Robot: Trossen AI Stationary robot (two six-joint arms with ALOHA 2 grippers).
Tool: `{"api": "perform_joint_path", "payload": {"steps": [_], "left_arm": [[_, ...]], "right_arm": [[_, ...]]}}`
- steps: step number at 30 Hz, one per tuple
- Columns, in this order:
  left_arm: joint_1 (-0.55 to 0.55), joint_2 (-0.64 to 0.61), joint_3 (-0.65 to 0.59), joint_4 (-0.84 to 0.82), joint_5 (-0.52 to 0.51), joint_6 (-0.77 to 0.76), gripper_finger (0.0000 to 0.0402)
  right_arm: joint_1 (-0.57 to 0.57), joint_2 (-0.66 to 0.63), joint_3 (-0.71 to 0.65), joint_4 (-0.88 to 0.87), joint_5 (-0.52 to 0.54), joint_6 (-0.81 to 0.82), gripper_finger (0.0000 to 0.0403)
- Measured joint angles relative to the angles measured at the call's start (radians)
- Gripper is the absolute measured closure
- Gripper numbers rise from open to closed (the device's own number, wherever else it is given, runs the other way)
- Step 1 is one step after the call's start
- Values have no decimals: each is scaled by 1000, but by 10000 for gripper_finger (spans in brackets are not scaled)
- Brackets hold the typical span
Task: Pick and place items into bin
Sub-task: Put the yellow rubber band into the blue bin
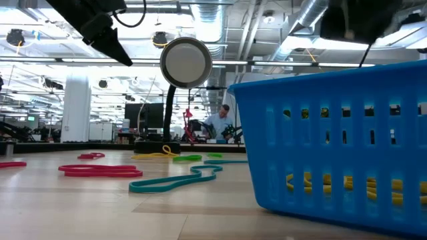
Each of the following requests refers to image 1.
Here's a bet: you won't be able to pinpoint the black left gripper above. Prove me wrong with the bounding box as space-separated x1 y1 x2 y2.
45 0 134 67

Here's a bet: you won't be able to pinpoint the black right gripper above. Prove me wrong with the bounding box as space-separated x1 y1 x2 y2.
320 0 403 45

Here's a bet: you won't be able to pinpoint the small red rubber band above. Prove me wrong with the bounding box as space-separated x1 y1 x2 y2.
77 152 106 160

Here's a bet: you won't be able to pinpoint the yellow rubber band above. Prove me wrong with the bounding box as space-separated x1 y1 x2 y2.
286 171 334 195
131 145 180 160
343 175 427 206

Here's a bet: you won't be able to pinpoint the blue plastic slotted bin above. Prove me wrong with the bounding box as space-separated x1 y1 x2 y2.
228 59 427 238

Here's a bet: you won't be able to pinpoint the teal rubber band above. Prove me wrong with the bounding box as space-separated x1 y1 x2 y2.
128 165 224 194

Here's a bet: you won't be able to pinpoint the long red rubber band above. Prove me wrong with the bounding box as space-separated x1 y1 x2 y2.
0 161 27 169

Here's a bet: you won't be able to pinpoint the red jointed desk arm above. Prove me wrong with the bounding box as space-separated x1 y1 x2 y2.
181 108 197 143

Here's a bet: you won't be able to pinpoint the black ceiling fixture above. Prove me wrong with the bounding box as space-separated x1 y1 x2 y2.
5 29 26 47
152 31 169 49

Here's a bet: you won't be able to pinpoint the white building column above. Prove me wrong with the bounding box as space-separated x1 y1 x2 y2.
60 75 92 143

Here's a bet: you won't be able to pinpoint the black desk lamp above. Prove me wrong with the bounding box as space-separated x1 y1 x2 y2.
133 36 214 155

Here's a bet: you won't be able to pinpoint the black computer monitor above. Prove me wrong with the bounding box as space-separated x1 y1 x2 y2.
124 102 165 130

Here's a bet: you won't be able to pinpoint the white cabinets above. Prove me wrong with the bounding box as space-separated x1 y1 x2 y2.
88 122 114 141

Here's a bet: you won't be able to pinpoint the person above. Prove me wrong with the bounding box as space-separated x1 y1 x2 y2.
201 104 236 141

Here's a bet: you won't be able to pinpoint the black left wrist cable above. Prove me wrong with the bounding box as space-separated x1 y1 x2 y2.
112 0 147 29

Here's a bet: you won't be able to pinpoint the silver ventilation duct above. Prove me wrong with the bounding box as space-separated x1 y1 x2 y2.
191 0 228 59
272 0 330 63

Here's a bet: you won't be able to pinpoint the black aluminium table frame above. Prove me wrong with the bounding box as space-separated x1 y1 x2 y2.
0 141 247 155

